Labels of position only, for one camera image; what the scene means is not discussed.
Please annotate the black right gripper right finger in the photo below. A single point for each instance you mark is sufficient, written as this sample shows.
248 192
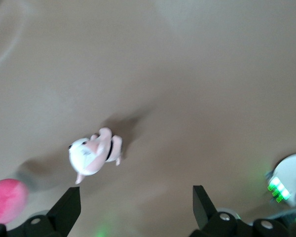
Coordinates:
212 224

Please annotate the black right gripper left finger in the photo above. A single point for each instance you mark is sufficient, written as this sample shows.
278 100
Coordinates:
54 219

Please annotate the round hot pink plush toy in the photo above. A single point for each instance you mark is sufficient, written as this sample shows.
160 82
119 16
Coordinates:
7 197

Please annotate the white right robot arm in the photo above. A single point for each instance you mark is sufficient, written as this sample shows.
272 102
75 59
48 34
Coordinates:
291 168

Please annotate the pale pink white puppy plush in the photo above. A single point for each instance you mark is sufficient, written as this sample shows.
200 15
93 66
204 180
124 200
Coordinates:
84 158

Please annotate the brown table cover mat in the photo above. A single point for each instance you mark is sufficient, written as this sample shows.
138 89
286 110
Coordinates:
187 74

